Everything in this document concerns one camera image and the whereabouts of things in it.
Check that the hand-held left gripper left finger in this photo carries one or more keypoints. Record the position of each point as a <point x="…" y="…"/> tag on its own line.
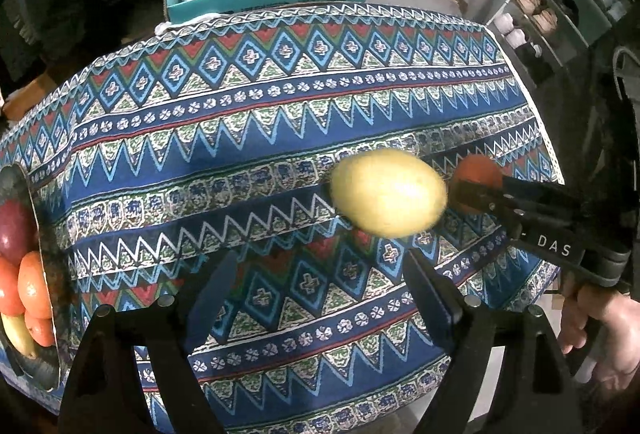
<point x="215" y="294"/>

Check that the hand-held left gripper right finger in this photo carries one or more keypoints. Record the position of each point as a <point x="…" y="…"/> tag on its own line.
<point x="425" y="294"/>

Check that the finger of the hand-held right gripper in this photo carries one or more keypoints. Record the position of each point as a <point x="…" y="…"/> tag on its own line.
<point x="540" y="196"/>
<point x="480" y="195"/>

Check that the orange tangerine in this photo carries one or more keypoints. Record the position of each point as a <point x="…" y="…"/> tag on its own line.
<point x="7" y="286"/>
<point x="477" y="169"/>
<point x="41" y="331"/>
<point x="35" y="284"/>

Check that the dark bowl of fruit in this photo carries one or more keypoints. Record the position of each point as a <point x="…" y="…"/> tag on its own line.
<point x="56" y="309"/>

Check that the large red apple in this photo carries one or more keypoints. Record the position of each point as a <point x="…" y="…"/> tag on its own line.
<point x="15" y="229"/>

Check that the person's right hand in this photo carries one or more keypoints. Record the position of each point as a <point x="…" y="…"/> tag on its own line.
<point x="612" y="331"/>

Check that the blue patterned tablecloth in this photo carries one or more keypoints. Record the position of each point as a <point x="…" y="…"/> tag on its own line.
<point x="250" y="139"/>

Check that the wooden box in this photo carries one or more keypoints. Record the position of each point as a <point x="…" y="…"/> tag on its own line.
<point x="25" y="99"/>

